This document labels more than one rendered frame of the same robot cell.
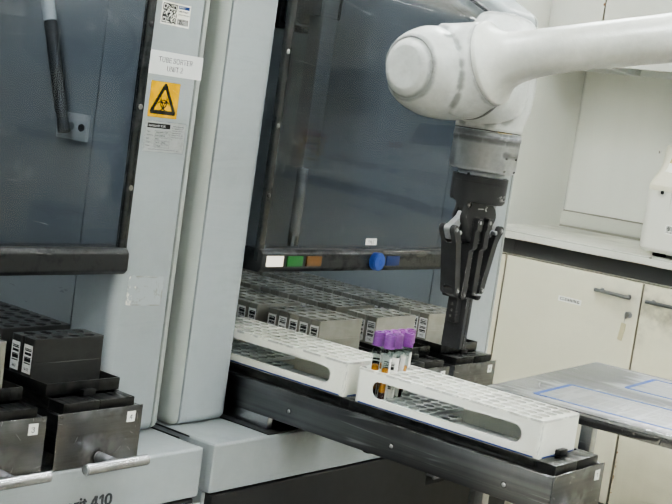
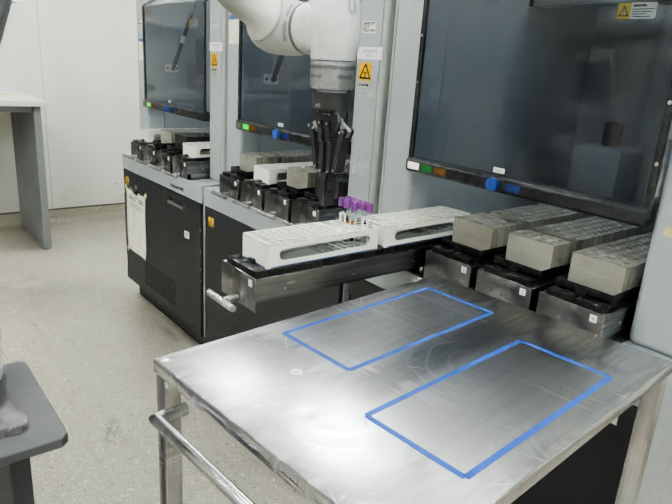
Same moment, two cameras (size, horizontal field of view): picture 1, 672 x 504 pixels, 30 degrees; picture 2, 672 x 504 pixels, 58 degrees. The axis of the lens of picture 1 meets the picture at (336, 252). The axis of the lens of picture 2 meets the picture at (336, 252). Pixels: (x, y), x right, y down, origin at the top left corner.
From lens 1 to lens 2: 2.43 m
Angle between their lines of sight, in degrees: 100
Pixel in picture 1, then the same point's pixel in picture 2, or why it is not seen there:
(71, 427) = (295, 207)
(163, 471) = not seen: hidden behind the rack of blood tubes
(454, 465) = not seen: hidden behind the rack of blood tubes
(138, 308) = (357, 175)
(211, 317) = (392, 191)
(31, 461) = (284, 215)
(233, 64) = (399, 48)
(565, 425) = (256, 245)
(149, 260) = (361, 152)
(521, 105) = (306, 38)
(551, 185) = not seen: outside the picture
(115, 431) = (309, 217)
